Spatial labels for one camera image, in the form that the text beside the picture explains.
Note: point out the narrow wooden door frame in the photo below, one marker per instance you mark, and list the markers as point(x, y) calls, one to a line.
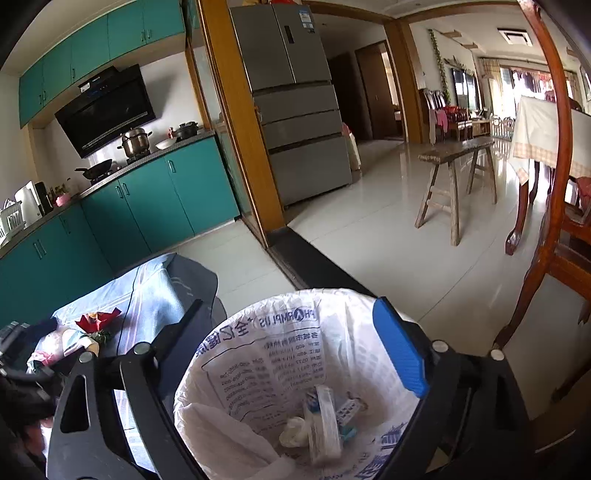
point(404, 83)

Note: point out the dark dining chairs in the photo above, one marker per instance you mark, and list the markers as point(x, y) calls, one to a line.
point(434, 115)

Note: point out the white kitchen appliance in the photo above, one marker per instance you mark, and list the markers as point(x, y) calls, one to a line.
point(28, 203)

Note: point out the ceiling air vent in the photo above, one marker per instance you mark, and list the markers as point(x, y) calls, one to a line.
point(515, 36)

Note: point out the brown wooden chair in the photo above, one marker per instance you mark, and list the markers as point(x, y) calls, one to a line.
point(561, 138)

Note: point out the cream checked tablecloth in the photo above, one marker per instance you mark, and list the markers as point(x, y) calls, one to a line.
point(540, 129)

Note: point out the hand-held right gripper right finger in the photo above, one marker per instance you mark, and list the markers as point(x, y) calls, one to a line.
point(399, 346)

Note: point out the wooden bench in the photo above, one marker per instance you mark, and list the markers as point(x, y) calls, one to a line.
point(455, 150)

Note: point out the black lidded pot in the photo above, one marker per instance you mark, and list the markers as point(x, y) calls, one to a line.
point(187, 130)

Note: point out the black kitchen appliance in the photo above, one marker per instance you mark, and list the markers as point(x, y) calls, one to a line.
point(44, 197)

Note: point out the bin with white printed liner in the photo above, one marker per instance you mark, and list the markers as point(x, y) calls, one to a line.
point(258, 350)

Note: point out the wide wooden door frame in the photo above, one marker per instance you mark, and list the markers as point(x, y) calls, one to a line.
point(235, 115)

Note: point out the crumpled white tissue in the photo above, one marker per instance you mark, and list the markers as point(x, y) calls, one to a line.
point(292, 431)

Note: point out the steel stock pot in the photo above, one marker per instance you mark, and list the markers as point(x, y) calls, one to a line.
point(135, 143)

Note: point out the white carton box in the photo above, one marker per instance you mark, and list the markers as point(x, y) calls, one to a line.
point(323, 424)

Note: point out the black range hood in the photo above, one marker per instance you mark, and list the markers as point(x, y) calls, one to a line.
point(106, 110)

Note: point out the white bag beside refrigerator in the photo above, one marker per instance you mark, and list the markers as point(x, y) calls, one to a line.
point(353, 147)

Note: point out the teal base cabinets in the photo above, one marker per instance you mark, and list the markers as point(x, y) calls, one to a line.
point(138, 207)

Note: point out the wall television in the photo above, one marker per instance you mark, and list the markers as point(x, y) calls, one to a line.
point(464, 90)

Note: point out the grey multi-door refrigerator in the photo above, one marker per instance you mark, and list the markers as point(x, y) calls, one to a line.
point(295, 115)

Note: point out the black door threshold strip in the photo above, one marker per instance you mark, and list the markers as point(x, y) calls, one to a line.
point(314, 263)

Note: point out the blue striped cloth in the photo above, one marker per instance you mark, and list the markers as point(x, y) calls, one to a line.
point(152, 295)

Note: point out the grey cloth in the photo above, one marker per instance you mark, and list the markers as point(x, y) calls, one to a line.
point(194, 281)

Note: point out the white dish rack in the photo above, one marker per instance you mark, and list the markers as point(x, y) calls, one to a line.
point(11, 224)

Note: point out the pink bowl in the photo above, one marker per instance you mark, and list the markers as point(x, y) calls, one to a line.
point(63, 200)

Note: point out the brown wooden door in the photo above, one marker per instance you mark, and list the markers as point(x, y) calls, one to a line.
point(376, 92)

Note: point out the white plastic bag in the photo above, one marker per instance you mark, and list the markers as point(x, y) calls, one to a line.
point(55, 344)

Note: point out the white bowl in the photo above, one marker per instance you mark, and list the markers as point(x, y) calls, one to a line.
point(165, 144)

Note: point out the teal wall cabinets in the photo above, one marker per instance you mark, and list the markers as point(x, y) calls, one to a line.
point(92, 50)

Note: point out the small blue white wrapper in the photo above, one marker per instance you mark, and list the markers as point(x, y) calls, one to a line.
point(349, 410)

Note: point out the green leafy vegetable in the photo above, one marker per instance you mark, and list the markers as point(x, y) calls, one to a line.
point(101, 337)

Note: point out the black wok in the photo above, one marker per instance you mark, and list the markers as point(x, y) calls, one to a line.
point(96, 169)

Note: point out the green wall vine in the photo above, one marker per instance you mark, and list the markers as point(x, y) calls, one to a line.
point(438, 64)

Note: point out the red snack wrapper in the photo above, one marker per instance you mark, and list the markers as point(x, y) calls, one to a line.
point(97, 319)

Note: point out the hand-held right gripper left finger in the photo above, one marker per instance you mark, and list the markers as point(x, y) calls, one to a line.
point(182, 325)

